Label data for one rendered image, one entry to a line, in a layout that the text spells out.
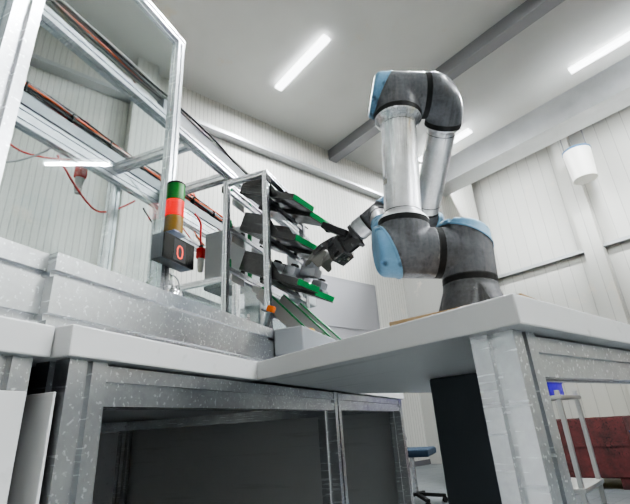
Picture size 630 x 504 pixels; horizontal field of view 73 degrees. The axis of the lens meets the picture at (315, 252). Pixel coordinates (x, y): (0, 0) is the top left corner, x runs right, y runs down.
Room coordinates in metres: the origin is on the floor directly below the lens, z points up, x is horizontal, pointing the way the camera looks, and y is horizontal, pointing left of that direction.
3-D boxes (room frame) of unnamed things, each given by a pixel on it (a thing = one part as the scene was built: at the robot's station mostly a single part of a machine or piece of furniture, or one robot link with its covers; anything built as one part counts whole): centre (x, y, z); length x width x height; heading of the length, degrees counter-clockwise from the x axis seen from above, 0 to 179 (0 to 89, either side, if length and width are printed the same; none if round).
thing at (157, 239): (1.05, 0.38, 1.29); 0.12 x 0.05 x 0.25; 159
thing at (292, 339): (1.03, 0.03, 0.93); 0.21 x 0.07 x 0.06; 159
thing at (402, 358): (0.94, -0.29, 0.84); 0.90 x 0.70 x 0.03; 130
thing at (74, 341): (1.35, 0.62, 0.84); 1.50 x 1.41 x 0.03; 159
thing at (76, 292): (0.88, 0.16, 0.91); 0.89 x 0.06 x 0.11; 159
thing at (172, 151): (1.07, 0.41, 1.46); 0.03 x 0.03 x 1.00; 69
